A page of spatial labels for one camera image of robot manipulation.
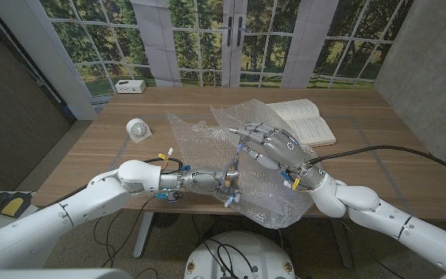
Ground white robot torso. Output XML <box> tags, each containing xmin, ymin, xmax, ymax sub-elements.
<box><xmin>184</xmin><ymin>230</ymin><xmax>297</xmax><ymax>279</ymax></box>

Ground white round kitchen timer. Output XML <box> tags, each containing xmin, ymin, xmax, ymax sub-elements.
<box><xmin>125</xmin><ymin>117</ymin><xmax>153</xmax><ymax>144</ymax></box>

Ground white power socket box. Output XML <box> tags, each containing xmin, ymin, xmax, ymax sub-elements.
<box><xmin>114</xmin><ymin>79</ymin><xmax>147</xmax><ymax>95</ymax></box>

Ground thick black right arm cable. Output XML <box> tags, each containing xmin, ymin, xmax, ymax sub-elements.
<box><xmin>307</xmin><ymin>145</ymin><xmax>446</xmax><ymax>181</ymax></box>

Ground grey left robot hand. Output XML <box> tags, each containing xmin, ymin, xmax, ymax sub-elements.
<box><xmin>185</xmin><ymin>167</ymin><xmax>244</xmax><ymax>208</ymax></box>

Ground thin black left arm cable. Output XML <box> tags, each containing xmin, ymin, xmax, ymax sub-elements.
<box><xmin>93</xmin><ymin>193</ymin><xmax>158</xmax><ymax>269</ymax></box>

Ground grey scissors with yellow handles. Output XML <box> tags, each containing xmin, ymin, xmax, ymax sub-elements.
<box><xmin>221</xmin><ymin>143</ymin><xmax>245</xmax><ymax>197</ymax></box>

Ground open paperback book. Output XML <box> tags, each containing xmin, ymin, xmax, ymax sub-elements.
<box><xmin>267</xmin><ymin>98</ymin><xmax>337</xmax><ymax>148</ymax></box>

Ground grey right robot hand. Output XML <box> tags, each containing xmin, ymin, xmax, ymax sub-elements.
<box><xmin>228</xmin><ymin>122</ymin><xmax>314</xmax><ymax>176</ymax></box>

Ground white table leg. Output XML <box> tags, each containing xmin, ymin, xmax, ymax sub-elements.
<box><xmin>132</xmin><ymin>212</ymin><xmax>155</xmax><ymax>259</ymax></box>

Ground grey table leg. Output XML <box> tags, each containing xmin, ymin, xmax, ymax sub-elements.
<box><xmin>329</xmin><ymin>217</ymin><xmax>355</xmax><ymax>269</ymax></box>

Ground large clear bubble wrap sheet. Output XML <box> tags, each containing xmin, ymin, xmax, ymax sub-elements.
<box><xmin>167</xmin><ymin>98</ymin><xmax>319</xmax><ymax>230</ymax></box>

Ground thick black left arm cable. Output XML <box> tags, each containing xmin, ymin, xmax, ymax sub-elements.
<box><xmin>39</xmin><ymin>157</ymin><xmax>184</xmax><ymax>208</ymax></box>

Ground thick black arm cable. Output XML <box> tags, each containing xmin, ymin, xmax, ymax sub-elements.
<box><xmin>39</xmin><ymin>157</ymin><xmax>184</xmax><ymax>208</ymax></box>
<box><xmin>307</xmin><ymin>145</ymin><xmax>446</xmax><ymax>181</ymax></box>

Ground dark brown door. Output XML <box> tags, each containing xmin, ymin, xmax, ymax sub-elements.
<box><xmin>0</xmin><ymin>7</ymin><xmax>73</xmax><ymax>191</ymax></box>

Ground printed forest window backdrop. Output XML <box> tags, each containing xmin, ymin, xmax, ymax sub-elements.
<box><xmin>0</xmin><ymin>0</ymin><xmax>416</xmax><ymax>121</ymax></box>

